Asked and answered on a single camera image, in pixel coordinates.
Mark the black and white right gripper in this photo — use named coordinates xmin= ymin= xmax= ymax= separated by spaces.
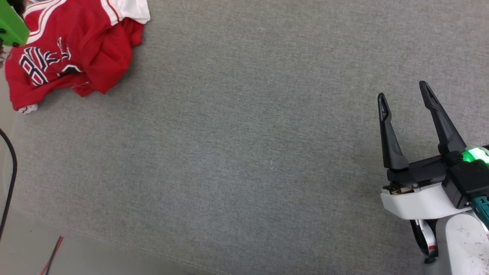
xmin=377 ymin=81 xmax=489 ymax=220

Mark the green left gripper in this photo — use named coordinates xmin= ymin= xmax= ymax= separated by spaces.
xmin=0 ymin=3 xmax=30 ymax=47

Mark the red and white sports jersey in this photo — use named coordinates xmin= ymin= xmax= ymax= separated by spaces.
xmin=5 ymin=0 xmax=151 ymax=114

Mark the grey fabric sofa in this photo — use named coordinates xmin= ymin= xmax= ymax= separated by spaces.
xmin=8 ymin=0 xmax=489 ymax=275

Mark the teal cable connector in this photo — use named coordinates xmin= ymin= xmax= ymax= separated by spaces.
xmin=471 ymin=196 xmax=489 ymax=226

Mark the thick black cable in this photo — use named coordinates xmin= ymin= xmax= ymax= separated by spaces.
xmin=0 ymin=128 xmax=18 ymax=240

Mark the thin red and black wire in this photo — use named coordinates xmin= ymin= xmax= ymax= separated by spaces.
xmin=40 ymin=236 xmax=64 ymax=275

